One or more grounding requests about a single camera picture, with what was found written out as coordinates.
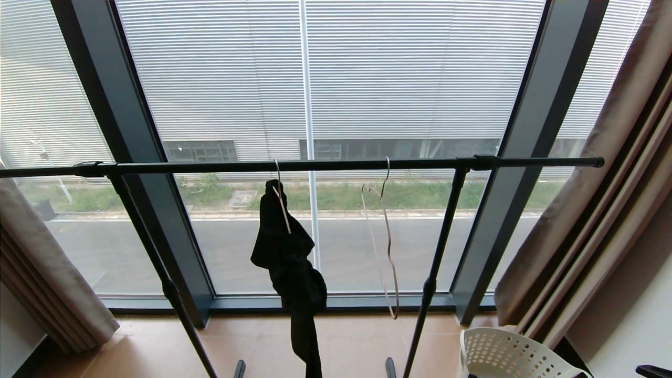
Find pink clothes hanger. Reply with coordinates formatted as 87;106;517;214
271;159;293;236
360;156;400;320

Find black shorts with white stripes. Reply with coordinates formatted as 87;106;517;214
250;178;328;378

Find black clothes rack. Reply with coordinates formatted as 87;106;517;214
0;155;606;378

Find white laundry basket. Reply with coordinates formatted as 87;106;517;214
458;326;594;378

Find window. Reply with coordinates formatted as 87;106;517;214
0;0;652;317

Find brown curtain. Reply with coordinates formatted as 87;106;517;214
0;163;121;354
493;0;672;350

